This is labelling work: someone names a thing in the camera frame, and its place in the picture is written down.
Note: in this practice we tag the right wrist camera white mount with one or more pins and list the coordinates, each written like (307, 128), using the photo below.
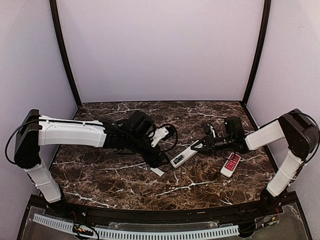
(209, 130)

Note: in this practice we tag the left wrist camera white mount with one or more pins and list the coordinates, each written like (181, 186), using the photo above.
(163, 133)

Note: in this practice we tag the white air conditioner remote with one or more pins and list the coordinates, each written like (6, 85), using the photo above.
(183, 157)

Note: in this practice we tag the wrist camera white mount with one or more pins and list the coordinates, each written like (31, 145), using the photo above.
(163, 133)
(209, 130)

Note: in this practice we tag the black frame post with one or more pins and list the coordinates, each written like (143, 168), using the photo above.
(258, 51)
(63, 52)

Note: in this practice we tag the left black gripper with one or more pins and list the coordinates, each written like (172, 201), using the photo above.
(155, 158)

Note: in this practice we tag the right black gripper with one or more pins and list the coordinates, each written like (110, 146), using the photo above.
(208, 142)

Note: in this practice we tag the white battery cover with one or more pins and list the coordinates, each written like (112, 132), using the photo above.
(157, 171)

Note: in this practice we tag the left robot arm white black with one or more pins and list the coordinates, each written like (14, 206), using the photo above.
(137, 134)

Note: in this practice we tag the white slotted cable duct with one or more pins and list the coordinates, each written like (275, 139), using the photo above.
(126, 231)

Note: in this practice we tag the right black frame post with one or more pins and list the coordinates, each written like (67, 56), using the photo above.
(258, 51)

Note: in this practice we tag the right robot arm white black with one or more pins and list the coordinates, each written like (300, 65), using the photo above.
(301, 132)

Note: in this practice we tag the black front rail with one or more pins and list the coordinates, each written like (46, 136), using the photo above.
(238, 213)

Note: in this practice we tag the red white remote control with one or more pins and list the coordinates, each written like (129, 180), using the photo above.
(230, 165)

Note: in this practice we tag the left black frame post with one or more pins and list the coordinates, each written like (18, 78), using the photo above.
(63, 52)

